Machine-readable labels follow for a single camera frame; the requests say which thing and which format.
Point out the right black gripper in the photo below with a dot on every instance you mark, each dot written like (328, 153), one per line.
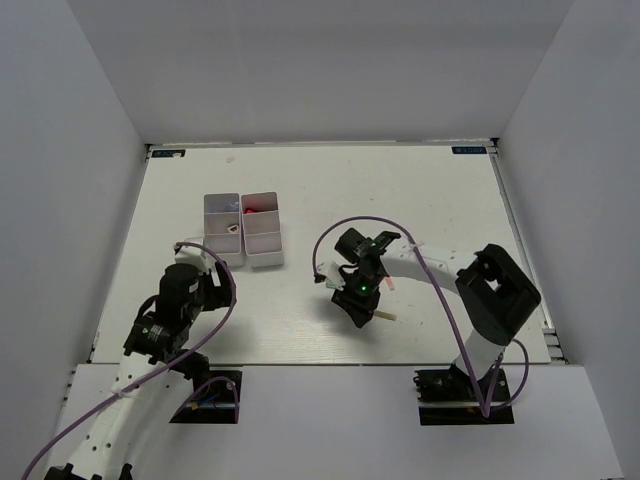
(348, 303)

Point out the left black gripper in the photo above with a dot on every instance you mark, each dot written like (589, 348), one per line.
(226, 286)

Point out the pink cap black highlighter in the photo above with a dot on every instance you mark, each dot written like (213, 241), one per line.
(256, 206)

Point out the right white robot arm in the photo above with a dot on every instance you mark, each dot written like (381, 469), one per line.
(497, 295)

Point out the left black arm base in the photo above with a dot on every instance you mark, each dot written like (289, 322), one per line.
(215, 399)

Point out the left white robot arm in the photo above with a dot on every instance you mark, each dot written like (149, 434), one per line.
(157, 376)

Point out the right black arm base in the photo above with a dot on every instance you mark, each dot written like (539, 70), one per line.
(446, 400)

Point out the yellow flat stick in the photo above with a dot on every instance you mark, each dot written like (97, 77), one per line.
(385, 315)

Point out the right white organizer bin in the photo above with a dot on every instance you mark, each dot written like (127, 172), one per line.
(262, 231)

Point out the white organizer bin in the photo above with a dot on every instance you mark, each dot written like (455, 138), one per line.
(262, 231)
(229, 247)

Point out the left white organizer bin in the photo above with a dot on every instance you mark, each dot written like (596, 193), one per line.
(229, 247)

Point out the left blue table label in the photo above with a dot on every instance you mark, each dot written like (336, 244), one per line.
(168, 153)

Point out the blue table label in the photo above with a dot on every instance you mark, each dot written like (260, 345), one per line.
(469, 150)
(168, 153)

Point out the right blue table label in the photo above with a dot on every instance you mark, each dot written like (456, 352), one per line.
(469, 150)

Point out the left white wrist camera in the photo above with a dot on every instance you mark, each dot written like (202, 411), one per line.
(194, 256)

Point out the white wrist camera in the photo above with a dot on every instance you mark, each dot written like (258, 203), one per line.
(329, 274)
(194, 256)

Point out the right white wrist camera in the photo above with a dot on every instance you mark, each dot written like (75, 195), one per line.
(329, 274)

